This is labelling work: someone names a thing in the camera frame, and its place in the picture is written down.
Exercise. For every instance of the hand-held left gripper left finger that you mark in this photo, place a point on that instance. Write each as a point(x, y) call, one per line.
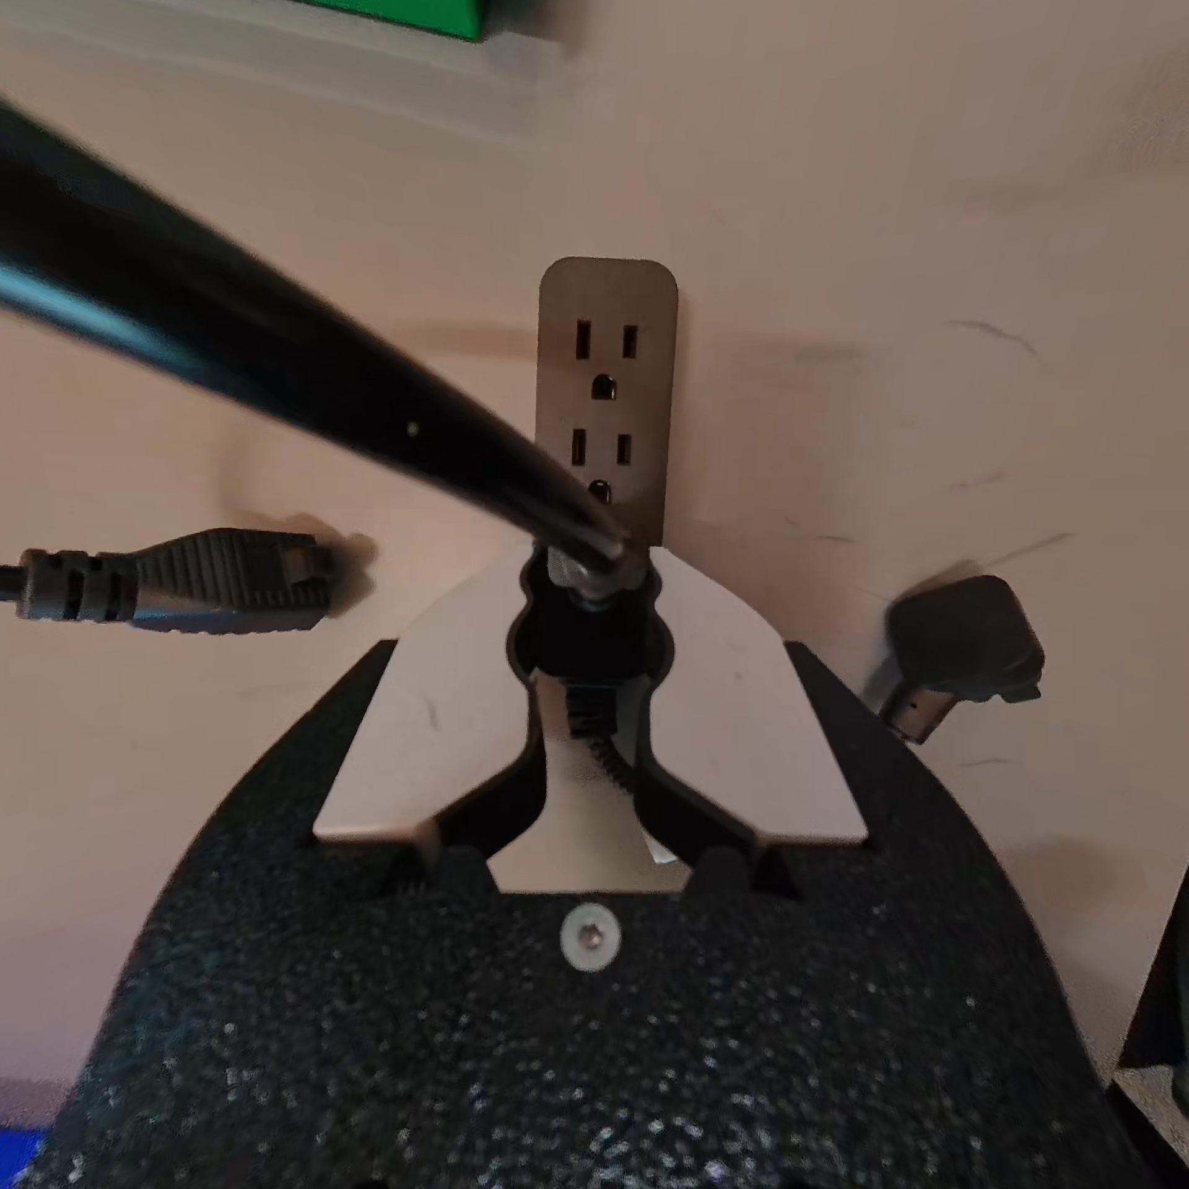
point(436, 725)

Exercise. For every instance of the green mat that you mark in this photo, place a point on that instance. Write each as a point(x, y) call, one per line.
point(408, 14)

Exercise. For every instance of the blue plastic bin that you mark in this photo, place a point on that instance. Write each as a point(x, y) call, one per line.
point(18, 1161)

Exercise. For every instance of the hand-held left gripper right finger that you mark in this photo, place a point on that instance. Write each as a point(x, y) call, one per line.
point(751, 733)

